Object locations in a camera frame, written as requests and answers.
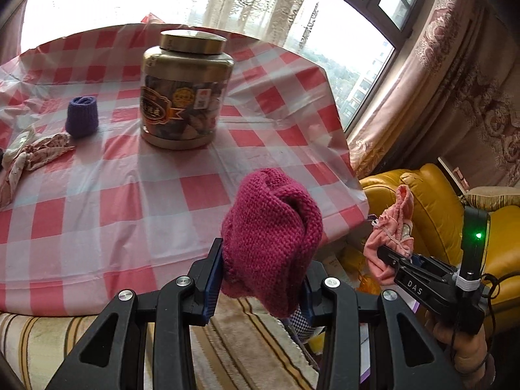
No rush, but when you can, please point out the magenta knitted hat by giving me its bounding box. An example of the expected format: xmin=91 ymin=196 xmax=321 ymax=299
xmin=220 ymin=168 xmax=323 ymax=319

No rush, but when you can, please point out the orange soft pouch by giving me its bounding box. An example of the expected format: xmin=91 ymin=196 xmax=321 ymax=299
xmin=357 ymin=272 xmax=383 ymax=294

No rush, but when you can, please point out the pink fabric sock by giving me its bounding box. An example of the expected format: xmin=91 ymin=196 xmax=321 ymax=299
xmin=363 ymin=184 xmax=415 ymax=282

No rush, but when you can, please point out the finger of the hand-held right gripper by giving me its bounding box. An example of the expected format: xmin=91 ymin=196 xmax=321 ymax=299
xmin=377 ymin=246 xmax=413 ymax=275

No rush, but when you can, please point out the yellow leather sofa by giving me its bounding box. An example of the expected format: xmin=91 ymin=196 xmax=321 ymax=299
xmin=359 ymin=162 xmax=520 ymax=334

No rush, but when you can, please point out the white lace curtain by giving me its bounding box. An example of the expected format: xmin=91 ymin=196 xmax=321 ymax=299
xmin=199 ymin=0 xmax=338 ymax=51

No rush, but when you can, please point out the person's right hand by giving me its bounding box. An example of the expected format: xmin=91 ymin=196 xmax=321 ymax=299
xmin=424 ymin=313 xmax=495 ymax=390

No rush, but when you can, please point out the gold lidded snack jar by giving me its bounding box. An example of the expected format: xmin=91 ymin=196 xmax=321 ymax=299
xmin=139 ymin=29 xmax=236 ymax=150

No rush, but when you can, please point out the dark window frame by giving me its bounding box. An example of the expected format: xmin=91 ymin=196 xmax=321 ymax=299
xmin=325 ymin=0 xmax=427 ymax=131

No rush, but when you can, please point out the pink embroidered curtain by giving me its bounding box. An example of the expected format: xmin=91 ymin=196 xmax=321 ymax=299
xmin=0 ymin=0 xmax=27 ymax=63
xmin=345 ymin=0 xmax=520 ymax=212

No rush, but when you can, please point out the black white checked cloth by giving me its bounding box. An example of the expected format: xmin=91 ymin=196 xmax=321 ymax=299
xmin=290 ymin=309 xmax=321 ymax=343

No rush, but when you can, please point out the white red floral cloth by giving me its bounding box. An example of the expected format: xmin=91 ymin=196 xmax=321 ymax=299
xmin=0 ymin=128 xmax=76 ymax=209

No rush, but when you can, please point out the black cable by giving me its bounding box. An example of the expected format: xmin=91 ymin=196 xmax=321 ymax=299
xmin=481 ymin=272 xmax=520 ymax=323

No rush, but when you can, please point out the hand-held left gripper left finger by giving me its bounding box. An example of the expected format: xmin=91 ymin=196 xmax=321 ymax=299
xmin=45 ymin=238 xmax=225 ymax=390

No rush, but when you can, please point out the striped beige blanket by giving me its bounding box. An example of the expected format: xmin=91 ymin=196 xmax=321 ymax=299
xmin=0 ymin=292 xmax=321 ymax=390

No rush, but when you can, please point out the beige sofa cushion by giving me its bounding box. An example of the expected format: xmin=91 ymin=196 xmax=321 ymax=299
xmin=465 ymin=187 xmax=520 ymax=213

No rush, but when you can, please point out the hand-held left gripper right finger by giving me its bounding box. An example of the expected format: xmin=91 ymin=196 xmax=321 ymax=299
xmin=300 ymin=260 xmax=464 ymax=390

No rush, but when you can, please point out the pink white checkered tablecloth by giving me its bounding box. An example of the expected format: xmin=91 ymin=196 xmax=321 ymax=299
xmin=0 ymin=22 xmax=368 ymax=318

